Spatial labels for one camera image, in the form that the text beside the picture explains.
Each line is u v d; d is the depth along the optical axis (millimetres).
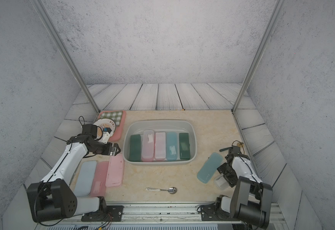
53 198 404
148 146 966
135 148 940
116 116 1171
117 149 814
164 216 729
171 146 961
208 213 727
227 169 722
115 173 844
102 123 1096
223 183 796
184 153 939
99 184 812
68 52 879
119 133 1074
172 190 794
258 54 873
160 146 964
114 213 729
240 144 969
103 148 735
